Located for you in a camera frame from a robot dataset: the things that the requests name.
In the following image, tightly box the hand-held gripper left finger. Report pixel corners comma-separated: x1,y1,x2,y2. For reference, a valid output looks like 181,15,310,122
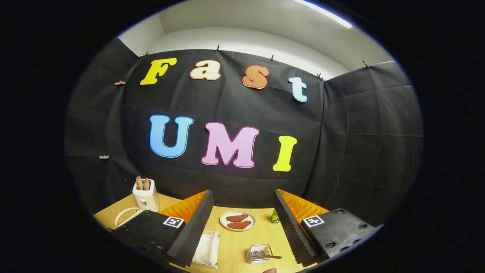
112,190,214,268

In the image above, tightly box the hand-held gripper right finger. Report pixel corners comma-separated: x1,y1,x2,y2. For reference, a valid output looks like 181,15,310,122
274,188,384,267

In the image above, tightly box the white wire dish rack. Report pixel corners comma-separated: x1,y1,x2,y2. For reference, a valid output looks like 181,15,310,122
115,207,220,270

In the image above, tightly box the metal spoon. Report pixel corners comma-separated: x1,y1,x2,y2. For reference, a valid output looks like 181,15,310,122
252,250,282,260

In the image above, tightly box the metal wire basket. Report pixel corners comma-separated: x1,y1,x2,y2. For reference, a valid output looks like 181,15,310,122
246,244,273,264

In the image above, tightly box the cream plate with meat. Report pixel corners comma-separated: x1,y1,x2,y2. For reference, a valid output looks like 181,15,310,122
219,211,257,232

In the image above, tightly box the white toaster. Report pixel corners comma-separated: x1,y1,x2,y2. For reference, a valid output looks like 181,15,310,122
132,178,160,213

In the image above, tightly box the black backdrop cloth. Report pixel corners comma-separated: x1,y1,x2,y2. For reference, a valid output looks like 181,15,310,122
64,37,424,228

